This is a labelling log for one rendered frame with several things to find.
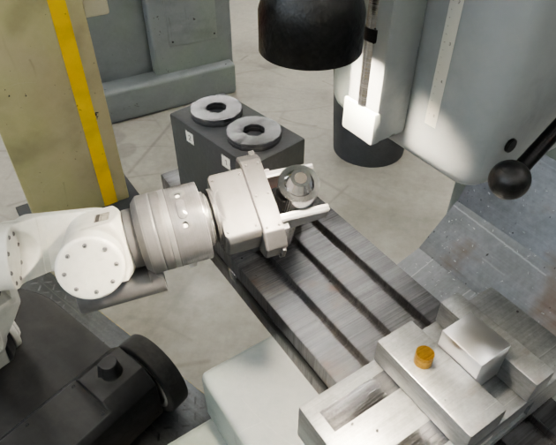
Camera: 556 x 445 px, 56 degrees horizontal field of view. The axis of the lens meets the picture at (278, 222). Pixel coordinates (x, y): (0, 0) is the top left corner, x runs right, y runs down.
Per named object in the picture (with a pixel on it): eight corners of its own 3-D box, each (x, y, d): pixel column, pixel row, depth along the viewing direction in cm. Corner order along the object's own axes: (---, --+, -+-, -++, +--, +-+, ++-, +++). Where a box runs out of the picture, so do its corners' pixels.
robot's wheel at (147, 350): (124, 380, 134) (108, 332, 121) (139, 366, 137) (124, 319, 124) (178, 426, 124) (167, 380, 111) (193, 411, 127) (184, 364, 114)
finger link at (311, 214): (324, 212, 62) (274, 225, 61) (328, 200, 59) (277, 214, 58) (328, 224, 62) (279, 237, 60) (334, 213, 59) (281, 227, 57)
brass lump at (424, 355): (422, 373, 62) (425, 364, 60) (409, 359, 63) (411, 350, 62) (435, 364, 63) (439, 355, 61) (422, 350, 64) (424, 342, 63)
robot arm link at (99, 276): (155, 182, 61) (55, 207, 58) (161, 205, 51) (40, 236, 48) (179, 270, 64) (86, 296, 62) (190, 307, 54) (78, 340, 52)
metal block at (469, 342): (469, 394, 63) (482, 365, 59) (432, 358, 67) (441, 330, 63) (497, 373, 65) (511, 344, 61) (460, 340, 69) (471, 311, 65)
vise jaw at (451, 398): (462, 455, 58) (471, 438, 56) (372, 358, 68) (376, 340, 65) (498, 426, 61) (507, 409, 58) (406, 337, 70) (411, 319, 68)
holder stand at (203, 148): (253, 254, 92) (249, 160, 79) (181, 196, 104) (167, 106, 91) (302, 223, 98) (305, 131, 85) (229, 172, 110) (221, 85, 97)
